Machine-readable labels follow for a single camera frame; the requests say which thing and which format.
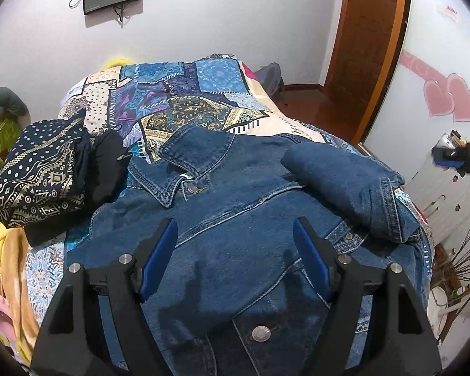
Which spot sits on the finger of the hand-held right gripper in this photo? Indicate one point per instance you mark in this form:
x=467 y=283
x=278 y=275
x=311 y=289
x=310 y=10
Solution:
x=442 y=154

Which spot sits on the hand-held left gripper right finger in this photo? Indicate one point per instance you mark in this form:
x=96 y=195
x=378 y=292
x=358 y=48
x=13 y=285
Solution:
x=309 y=246

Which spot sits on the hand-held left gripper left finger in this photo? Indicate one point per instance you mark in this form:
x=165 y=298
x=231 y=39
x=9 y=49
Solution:
x=162 y=243

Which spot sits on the blue denim jacket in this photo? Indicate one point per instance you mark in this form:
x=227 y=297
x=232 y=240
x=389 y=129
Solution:
x=235 y=211

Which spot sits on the white cabinet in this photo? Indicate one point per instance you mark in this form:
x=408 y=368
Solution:
x=446 y=196

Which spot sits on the black garment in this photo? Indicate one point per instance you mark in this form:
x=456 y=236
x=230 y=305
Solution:
x=105 y=172

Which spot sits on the dried branches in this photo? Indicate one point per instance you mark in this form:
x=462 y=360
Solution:
x=464 y=266

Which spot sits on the wooden door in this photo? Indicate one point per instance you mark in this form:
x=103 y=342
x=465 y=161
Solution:
x=368 y=47

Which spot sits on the folded navy patterned cloth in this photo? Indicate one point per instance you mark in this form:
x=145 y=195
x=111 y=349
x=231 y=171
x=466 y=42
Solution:
x=39 y=172

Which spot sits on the yellow fleece blanket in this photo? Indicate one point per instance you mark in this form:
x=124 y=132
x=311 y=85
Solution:
x=13 y=282

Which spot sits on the patchwork printed bedspread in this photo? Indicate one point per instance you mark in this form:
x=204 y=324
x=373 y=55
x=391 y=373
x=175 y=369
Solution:
x=203 y=86

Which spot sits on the yellow pillow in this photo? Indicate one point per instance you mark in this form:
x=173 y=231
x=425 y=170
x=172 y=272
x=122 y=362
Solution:
x=117 y=62

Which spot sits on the green patterned cloth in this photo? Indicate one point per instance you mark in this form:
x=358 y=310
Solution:
x=0 y=145

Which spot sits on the grey garment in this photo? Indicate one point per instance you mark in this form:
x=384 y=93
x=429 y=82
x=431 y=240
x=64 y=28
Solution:
x=8 y=100

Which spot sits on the pink heart wall stickers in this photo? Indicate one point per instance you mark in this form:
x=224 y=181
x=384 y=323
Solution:
x=448 y=94

